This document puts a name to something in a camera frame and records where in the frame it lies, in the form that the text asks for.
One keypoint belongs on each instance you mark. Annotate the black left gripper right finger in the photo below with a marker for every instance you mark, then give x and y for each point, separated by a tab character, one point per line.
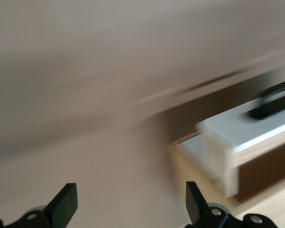
197	209

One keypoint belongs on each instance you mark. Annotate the white table with cutouts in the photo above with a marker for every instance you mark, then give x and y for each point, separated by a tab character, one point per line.
228	128

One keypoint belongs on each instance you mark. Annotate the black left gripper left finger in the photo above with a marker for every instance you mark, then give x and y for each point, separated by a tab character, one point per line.
61	206

